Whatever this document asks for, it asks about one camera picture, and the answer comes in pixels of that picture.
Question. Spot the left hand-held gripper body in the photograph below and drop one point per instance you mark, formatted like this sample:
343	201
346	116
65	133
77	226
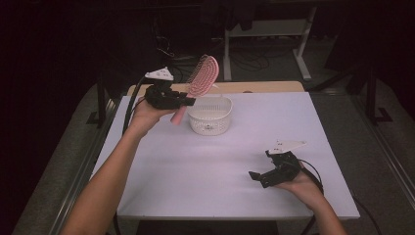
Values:
161	94

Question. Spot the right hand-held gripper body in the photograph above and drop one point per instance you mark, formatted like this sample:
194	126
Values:
282	169

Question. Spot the pink hairbrush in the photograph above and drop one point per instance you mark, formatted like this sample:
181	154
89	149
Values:
202	76

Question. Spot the white slotted plastic basket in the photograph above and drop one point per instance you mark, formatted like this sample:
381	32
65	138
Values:
210	122

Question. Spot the person's left hand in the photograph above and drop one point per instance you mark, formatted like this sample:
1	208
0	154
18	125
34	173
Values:
145	116

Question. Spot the person's right hand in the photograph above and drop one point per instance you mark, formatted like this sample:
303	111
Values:
301	189

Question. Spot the black metal stand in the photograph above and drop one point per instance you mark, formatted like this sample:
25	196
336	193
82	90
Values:
373	98
99	104

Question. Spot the wooden table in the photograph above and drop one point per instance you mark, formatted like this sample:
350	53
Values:
261	87

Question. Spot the metal floor rail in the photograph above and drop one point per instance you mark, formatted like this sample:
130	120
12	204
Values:
81	173
388	153

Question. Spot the white metal desk frame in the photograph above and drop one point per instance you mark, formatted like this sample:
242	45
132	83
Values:
270	27

